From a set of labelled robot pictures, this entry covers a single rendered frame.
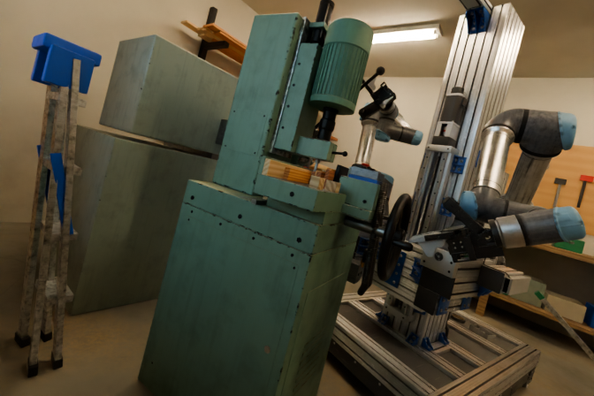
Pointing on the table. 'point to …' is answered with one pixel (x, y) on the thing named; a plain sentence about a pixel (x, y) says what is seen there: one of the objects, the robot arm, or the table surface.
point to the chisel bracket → (316, 149)
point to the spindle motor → (342, 65)
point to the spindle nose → (327, 124)
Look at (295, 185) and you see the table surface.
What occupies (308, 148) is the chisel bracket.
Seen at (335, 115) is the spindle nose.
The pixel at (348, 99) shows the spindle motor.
